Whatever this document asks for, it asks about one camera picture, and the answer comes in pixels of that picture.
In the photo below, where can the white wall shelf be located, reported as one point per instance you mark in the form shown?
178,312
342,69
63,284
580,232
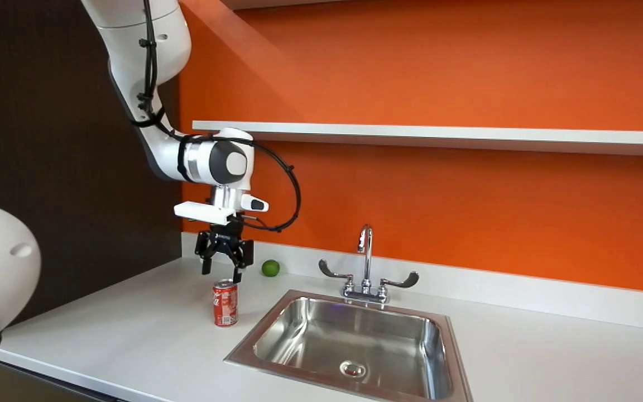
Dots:
438,135

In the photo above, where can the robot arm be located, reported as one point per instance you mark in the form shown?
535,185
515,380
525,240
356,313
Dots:
132,67

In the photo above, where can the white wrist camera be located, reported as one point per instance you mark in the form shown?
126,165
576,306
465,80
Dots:
201,212

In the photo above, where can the chrome tap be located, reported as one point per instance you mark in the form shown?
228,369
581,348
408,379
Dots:
366,276

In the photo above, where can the green lime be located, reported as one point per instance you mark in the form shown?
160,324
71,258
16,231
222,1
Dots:
270,268

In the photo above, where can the red soda can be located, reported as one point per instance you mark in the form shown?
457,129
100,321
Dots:
225,303

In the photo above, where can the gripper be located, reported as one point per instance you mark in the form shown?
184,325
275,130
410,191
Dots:
226,236

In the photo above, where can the stainless steel sink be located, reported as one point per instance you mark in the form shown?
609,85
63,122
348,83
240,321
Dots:
349,349

